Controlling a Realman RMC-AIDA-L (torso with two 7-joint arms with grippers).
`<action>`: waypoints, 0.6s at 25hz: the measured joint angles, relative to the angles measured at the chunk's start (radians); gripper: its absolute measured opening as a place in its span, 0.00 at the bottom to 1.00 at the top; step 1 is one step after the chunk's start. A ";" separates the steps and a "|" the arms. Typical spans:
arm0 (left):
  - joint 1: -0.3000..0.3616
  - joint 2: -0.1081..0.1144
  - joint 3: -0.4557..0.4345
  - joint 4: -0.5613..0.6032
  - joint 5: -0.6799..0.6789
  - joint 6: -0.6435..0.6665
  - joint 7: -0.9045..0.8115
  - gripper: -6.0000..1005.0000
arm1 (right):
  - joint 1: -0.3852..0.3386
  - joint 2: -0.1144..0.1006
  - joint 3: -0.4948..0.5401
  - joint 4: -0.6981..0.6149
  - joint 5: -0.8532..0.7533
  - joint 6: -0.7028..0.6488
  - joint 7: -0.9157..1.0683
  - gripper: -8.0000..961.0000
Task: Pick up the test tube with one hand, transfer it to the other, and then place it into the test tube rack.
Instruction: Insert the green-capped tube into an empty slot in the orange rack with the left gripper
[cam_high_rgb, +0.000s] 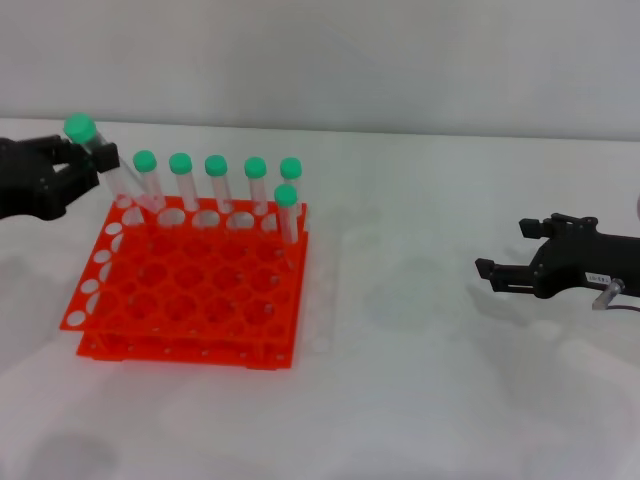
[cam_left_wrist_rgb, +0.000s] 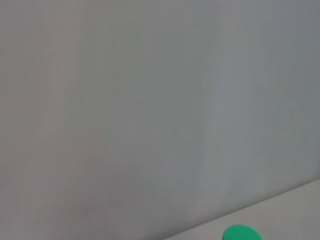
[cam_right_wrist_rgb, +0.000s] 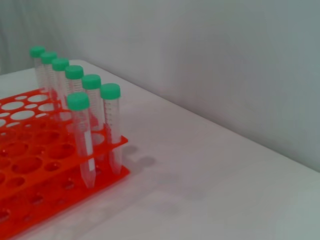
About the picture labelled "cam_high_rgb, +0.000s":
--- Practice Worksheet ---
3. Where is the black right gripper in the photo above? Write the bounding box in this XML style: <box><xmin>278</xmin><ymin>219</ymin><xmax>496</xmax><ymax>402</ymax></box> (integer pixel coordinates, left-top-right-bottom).
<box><xmin>475</xmin><ymin>213</ymin><xmax>640</xmax><ymax>300</ymax></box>

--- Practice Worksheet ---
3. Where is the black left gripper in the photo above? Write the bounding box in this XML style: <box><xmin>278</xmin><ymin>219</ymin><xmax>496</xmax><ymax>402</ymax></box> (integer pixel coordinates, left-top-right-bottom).
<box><xmin>0</xmin><ymin>134</ymin><xmax>120</xmax><ymax>221</ymax></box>

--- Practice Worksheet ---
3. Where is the orange test tube rack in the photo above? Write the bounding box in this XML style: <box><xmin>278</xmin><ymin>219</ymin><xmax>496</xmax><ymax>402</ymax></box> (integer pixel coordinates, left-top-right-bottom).
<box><xmin>58</xmin><ymin>195</ymin><xmax>309</xmax><ymax>372</ymax></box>

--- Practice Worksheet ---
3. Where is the right arm cable with plug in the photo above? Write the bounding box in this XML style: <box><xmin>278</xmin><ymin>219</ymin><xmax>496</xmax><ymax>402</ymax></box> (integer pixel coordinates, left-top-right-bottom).
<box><xmin>592</xmin><ymin>278</ymin><xmax>640</xmax><ymax>314</ymax></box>

